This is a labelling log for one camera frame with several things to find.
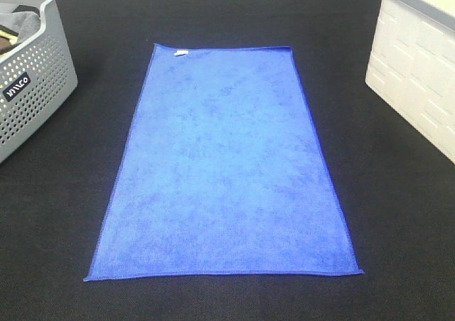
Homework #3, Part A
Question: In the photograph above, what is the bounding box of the white plastic storage box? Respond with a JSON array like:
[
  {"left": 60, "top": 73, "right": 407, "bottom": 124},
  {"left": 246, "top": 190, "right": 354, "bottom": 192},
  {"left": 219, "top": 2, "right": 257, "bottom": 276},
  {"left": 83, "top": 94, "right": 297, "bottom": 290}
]
[{"left": 365, "top": 0, "right": 454, "bottom": 161}]

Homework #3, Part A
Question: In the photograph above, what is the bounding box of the grey perforated plastic basket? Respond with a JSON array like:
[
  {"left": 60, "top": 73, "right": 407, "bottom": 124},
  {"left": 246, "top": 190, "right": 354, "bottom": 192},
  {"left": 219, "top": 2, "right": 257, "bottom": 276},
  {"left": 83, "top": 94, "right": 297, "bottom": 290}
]
[{"left": 1, "top": 0, "right": 77, "bottom": 160}]

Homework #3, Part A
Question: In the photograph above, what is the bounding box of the brown cloth in basket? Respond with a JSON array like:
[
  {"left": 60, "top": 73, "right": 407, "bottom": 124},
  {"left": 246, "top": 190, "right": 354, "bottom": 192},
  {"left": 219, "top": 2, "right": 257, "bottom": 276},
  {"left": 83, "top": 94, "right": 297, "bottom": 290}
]
[{"left": 0, "top": 36, "right": 16, "bottom": 56}]

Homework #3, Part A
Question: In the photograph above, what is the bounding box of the yellow cloth in basket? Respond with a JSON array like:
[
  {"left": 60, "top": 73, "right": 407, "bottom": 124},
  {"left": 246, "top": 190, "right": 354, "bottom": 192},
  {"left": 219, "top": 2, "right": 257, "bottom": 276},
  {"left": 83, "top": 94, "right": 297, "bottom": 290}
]
[{"left": 0, "top": 30, "right": 18, "bottom": 45}]

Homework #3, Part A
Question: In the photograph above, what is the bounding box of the blue microfiber towel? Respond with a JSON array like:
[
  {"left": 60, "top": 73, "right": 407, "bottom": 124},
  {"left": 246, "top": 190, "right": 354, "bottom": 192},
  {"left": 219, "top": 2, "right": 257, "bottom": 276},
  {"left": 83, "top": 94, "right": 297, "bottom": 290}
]
[{"left": 87, "top": 44, "right": 361, "bottom": 281}]

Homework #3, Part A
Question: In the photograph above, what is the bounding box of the grey towel in basket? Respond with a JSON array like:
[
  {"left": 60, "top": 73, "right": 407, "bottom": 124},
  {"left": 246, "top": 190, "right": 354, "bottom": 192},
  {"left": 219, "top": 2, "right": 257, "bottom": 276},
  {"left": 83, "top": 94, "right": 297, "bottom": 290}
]
[{"left": 1, "top": 11, "right": 41, "bottom": 43}]

